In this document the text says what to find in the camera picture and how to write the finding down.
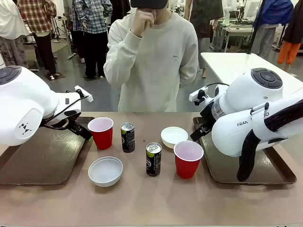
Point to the black stand pole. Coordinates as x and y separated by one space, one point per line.
254 28

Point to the person's right hand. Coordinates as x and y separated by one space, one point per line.
144 20

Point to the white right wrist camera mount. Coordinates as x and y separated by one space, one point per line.
197 94

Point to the bystander in red plaid shirt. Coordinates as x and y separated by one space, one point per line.
38 16

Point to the white plastic bowl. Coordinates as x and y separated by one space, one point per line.
172 137
105 172

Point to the bystander in dark top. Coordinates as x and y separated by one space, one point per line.
203 19

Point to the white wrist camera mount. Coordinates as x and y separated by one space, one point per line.
82 93
197 94

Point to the black camera tripod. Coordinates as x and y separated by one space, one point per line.
58 30

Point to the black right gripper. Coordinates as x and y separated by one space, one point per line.
207 116

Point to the brown plastic tray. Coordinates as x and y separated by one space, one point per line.
47 160
225 170

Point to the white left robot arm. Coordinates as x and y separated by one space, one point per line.
23 99

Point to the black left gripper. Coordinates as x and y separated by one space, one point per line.
69 116

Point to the red plastic cup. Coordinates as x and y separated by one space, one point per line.
188 163
101 137

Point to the black Pepsi can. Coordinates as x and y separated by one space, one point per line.
154 163
128 139

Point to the bystander in blue plaid shirt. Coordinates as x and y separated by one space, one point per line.
91 19

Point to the bystander in grey clothes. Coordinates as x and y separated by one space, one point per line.
67 9

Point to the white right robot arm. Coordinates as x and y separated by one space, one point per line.
227 137

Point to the bystander in orange trousers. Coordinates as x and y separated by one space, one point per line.
290 49

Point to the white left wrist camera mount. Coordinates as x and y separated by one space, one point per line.
82 93

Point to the background white robot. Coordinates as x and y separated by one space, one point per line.
228 11

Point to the bystander in blue jacket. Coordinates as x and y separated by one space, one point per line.
272 14

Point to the background work desk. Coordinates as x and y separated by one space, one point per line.
234 30

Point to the white side table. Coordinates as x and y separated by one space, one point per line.
225 68

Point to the person in beige sweatshirt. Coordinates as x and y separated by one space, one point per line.
154 71

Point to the person's right forearm beige sleeve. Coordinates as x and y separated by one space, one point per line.
120 56

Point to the bystander in white top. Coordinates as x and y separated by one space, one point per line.
9 23

